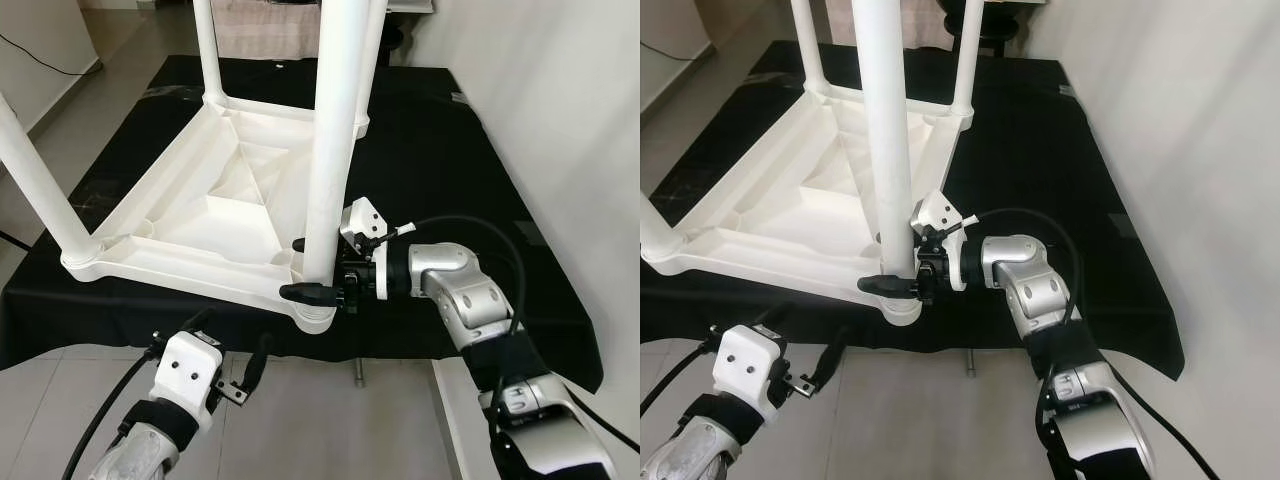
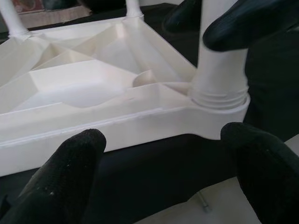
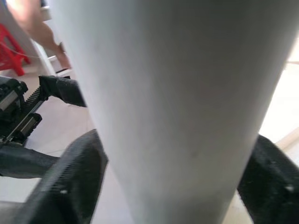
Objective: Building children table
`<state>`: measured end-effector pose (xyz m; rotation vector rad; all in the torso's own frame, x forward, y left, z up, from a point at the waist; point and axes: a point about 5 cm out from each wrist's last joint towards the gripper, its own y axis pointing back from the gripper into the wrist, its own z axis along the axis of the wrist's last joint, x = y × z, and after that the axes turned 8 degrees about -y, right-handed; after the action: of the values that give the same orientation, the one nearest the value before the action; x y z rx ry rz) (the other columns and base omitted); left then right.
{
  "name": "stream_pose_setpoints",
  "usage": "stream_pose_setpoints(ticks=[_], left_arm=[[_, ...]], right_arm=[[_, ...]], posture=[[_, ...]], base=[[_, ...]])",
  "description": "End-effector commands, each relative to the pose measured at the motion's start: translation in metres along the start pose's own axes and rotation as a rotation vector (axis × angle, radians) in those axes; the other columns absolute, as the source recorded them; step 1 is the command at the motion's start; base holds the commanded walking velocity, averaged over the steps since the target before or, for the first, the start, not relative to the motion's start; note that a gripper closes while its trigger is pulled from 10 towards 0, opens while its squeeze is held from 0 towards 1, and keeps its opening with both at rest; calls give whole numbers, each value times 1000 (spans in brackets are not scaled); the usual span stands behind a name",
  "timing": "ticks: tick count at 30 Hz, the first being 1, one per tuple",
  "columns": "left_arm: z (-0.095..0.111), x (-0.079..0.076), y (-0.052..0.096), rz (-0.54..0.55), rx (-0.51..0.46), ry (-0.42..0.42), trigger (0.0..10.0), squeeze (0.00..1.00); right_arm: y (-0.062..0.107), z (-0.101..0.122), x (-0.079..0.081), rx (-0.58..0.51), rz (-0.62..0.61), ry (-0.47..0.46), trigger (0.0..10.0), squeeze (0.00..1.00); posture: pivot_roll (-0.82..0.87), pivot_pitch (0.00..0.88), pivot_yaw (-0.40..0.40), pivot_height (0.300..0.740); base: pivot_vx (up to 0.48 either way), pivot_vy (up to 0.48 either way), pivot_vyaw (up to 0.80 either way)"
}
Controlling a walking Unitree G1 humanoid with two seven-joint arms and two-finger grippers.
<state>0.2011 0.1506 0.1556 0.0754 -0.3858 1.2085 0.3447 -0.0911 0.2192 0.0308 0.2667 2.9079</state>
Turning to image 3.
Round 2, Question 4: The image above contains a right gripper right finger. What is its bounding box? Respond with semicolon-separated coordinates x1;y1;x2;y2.
237;134;299;224

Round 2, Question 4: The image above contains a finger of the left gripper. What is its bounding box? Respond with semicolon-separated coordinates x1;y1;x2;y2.
0;144;60;179
38;75;87;108

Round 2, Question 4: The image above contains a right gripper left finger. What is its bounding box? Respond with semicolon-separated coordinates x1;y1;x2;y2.
14;128;109;224

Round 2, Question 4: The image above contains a white plastic table leg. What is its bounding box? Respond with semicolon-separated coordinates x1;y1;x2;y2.
50;0;299;224

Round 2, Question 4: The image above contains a white chair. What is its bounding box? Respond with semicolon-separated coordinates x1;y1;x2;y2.
0;0;71;77

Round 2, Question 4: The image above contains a red plastic stool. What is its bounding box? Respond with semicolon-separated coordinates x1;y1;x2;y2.
0;23;31;77

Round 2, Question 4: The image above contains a seated person in blue shorts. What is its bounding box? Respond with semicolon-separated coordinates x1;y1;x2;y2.
7;0;72;70

